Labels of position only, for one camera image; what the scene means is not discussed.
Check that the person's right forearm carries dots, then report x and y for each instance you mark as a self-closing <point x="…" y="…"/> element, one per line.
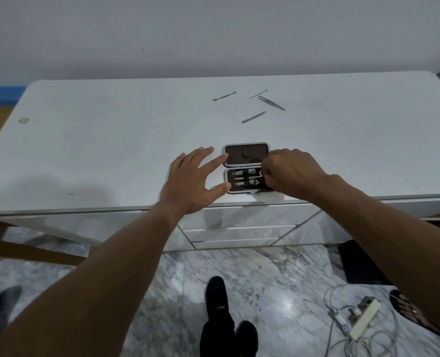
<point x="391" y="237"/>

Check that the person's right hand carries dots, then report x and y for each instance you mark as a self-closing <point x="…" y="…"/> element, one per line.
<point x="296" y="172"/>

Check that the person's left middle finger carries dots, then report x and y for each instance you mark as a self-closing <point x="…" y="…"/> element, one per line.
<point x="204" y="156"/>

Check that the silver nail file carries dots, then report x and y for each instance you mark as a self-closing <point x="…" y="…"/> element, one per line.
<point x="254" y="117"/>

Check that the wooden chair frame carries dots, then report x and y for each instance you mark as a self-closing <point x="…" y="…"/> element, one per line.
<point x="30" y="252"/>

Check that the small silver nail clipper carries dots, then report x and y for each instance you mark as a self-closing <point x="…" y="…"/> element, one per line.
<point x="246" y="171"/>

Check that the person's left thumb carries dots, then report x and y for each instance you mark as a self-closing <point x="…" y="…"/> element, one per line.
<point x="218" y="190"/>

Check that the white power strip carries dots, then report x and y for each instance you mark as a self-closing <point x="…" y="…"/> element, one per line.
<point x="365" y="317"/>

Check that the white charger adapter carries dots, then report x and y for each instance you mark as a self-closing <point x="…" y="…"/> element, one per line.
<point x="342" y="319"/>

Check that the silver cuticle pusher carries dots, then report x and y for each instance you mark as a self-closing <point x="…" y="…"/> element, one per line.
<point x="224" y="95"/>

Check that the person's right fingers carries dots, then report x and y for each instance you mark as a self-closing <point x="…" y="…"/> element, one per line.
<point x="267" y="170"/>

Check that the person's left hand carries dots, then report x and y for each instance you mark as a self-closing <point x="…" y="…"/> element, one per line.
<point x="188" y="185"/>

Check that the black trouser leg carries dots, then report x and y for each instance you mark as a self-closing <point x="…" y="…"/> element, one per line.
<point x="217" y="332"/>

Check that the brown manicure kit case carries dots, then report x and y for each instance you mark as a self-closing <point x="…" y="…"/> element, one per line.
<point x="244" y="154"/>

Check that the person's left forearm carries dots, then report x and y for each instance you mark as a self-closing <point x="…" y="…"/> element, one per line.
<point x="93" y="293"/>

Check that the large silver nail clipper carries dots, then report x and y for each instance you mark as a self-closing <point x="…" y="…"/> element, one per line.
<point x="246" y="182"/>

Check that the white table with drawers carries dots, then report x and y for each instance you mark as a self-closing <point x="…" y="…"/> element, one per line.
<point x="93" y="144"/>

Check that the slim silver manicure tool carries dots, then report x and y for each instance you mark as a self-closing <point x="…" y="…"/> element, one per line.
<point x="245" y="176"/>

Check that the black bag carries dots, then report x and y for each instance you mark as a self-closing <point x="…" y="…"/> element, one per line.
<point x="365" y="263"/>

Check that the black shoe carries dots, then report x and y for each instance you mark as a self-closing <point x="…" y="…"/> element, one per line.
<point x="216" y="293"/>
<point x="246" y="338"/>

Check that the person's left little finger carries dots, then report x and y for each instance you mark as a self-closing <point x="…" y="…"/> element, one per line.
<point x="177" y="161"/>

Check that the silver tweezers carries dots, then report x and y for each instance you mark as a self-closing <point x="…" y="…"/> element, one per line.
<point x="271" y="102"/>

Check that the thin silver ear pick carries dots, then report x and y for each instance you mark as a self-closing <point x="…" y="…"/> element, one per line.
<point x="258" y="94"/>

